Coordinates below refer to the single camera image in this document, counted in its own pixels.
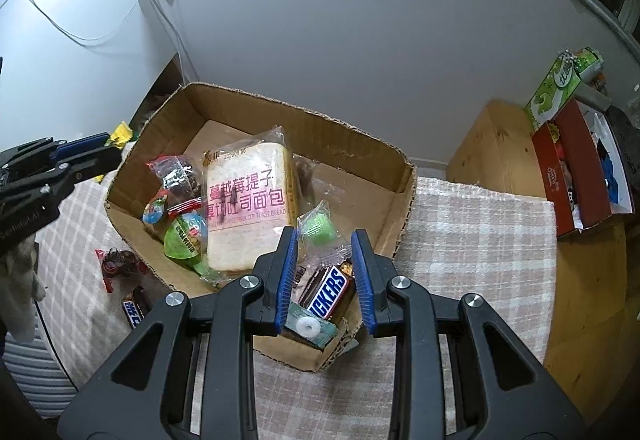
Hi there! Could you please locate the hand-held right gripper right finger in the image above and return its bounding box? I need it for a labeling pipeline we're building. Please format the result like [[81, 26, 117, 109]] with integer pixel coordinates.
[[350, 229, 586, 440]]

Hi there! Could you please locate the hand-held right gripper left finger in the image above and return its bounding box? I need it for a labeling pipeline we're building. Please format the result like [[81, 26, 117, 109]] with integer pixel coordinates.
[[57, 226, 301, 440]]

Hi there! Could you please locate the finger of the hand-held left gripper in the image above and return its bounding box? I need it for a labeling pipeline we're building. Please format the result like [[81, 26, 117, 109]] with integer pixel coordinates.
[[30, 146, 124, 203], [0, 132, 112, 173]]

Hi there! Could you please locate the Snickers bar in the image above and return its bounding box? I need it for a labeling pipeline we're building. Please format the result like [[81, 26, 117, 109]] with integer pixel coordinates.
[[295, 262, 357, 322]]

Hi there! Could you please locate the yellow snack packet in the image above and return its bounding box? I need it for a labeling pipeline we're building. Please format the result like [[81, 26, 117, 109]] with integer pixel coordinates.
[[107, 121, 137, 152]]

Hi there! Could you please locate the teal packet with white ring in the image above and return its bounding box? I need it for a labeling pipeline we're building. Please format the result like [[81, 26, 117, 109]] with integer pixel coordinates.
[[282, 302, 342, 352]]

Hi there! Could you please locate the clear packet with green candy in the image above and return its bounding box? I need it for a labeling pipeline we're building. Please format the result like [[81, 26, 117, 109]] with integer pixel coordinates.
[[296, 200, 352, 267]]

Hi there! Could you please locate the small jelly cup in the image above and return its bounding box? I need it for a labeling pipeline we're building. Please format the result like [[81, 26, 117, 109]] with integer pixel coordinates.
[[142, 196, 174, 242]]

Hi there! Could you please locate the sliced bread packet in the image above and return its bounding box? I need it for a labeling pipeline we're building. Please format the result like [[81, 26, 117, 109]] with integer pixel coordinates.
[[202, 125, 301, 279]]

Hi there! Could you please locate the green snack packet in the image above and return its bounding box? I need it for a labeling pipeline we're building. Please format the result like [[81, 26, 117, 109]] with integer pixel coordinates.
[[164, 214, 212, 282]]

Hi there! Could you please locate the person's left forearm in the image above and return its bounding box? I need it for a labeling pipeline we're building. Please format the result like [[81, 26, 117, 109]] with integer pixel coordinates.
[[0, 230, 49, 346]]

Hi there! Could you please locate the clear packet with dark snack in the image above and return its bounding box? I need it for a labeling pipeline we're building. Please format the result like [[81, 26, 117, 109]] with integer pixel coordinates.
[[146, 154, 209, 217]]

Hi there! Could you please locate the clear packet with red ends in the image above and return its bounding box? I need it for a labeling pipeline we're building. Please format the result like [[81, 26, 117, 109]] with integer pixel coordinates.
[[95, 247, 149, 294]]

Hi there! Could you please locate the pink plaid tablecloth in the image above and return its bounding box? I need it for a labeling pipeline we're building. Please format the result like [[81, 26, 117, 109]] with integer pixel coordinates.
[[35, 175, 558, 440]]

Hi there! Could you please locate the brown wrapped chocolate bar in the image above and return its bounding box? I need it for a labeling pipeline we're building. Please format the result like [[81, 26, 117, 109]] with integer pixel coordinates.
[[121, 285, 152, 331]]

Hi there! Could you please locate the striped cloth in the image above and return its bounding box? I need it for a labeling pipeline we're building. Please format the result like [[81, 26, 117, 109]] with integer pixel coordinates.
[[2, 317, 82, 418]]

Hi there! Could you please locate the red cardboard box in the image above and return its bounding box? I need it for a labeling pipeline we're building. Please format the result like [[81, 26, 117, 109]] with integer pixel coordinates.
[[531, 99, 637, 239]]

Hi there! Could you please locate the green tissue box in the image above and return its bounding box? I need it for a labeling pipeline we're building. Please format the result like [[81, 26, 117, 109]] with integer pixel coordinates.
[[524, 47, 607, 132]]

